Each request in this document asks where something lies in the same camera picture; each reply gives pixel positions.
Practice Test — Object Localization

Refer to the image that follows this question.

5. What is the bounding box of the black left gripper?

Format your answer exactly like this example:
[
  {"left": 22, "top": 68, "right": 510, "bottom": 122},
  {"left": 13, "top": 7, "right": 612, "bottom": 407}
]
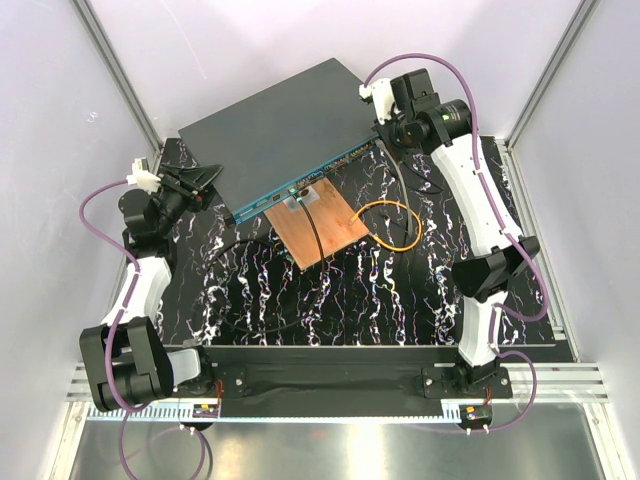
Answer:
[{"left": 157, "top": 164, "right": 223, "bottom": 236}]

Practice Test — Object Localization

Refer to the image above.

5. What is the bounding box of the dark grey network switch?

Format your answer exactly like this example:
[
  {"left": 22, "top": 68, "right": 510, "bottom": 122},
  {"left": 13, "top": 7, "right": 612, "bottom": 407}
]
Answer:
[{"left": 179, "top": 58, "right": 376, "bottom": 224}]

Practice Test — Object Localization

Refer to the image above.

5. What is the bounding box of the black ethernet cable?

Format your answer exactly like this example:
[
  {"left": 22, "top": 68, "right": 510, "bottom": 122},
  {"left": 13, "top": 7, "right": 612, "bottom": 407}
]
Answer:
[{"left": 202, "top": 197, "right": 351, "bottom": 334}]

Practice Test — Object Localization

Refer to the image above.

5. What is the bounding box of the yellow ethernet cable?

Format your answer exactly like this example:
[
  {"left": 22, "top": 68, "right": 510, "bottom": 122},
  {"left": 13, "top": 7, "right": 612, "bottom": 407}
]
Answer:
[{"left": 347, "top": 199, "right": 424, "bottom": 254}]

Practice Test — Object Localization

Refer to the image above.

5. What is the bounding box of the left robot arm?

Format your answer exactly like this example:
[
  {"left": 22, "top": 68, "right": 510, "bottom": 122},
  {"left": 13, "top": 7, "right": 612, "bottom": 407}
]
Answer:
[{"left": 79, "top": 158, "right": 222, "bottom": 413}]

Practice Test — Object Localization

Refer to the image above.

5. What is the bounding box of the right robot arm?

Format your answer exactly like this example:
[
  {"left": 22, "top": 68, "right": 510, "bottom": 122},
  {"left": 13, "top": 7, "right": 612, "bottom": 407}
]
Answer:
[{"left": 360, "top": 69, "right": 540, "bottom": 397}]

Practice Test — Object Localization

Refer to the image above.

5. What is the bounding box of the wooden board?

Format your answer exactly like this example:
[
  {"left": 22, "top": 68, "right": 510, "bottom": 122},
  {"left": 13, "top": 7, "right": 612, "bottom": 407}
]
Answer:
[{"left": 264, "top": 179, "right": 369, "bottom": 270}]

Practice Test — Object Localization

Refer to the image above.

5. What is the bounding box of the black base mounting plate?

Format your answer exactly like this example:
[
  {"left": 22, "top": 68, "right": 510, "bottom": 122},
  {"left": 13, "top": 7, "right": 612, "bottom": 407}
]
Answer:
[{"left": 204, "top": 346, "right": 513, "bottom": 421}]

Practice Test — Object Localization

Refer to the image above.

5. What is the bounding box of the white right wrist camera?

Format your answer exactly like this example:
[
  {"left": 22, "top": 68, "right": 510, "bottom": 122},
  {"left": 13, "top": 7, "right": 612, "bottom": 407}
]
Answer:
[{"left": 359, "top": 78, "right": 399, "bottom": 125}]

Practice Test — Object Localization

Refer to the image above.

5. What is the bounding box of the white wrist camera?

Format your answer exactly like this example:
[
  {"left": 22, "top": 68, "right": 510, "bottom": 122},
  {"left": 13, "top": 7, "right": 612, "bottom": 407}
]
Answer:
[
  {"left": 126, "top": 157, "right": 161, "bottom": 194},
  {"left": 359, "top": 78, "right": 399, "bottom": 125}
]

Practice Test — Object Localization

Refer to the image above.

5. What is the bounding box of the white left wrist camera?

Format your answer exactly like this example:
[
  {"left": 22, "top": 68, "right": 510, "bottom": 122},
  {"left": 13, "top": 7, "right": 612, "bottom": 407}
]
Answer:
[{"left": 126, "top": 157, "right": 161, "bottom": 194}]

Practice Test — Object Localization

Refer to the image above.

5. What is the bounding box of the aluminium frame rail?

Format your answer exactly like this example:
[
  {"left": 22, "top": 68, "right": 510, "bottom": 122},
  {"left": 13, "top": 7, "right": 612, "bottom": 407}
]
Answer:
[{"left": 70, "top": 0, "right": 163, "bottom": 152}]

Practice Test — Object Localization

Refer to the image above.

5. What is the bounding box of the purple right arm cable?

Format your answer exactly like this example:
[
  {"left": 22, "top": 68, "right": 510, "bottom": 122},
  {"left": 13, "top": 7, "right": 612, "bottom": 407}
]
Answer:
[{"left": 362, "top": 53, "right": 551, "bottom": 431}]

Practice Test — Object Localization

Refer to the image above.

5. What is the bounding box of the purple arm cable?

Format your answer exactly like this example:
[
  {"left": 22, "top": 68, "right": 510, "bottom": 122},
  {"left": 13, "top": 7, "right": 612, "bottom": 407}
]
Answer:
[
  {"left": 79, "top": 179, "right": 176, "bottom": 476},
  {"left": 362, "top": 53, "right": 551, "bottom": 431}
]

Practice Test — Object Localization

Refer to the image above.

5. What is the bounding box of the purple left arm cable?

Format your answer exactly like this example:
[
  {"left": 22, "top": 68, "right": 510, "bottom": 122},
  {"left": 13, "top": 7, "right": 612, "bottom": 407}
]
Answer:
[{"left": 79, "top": 179, "right": 176, "bottom": 476}]

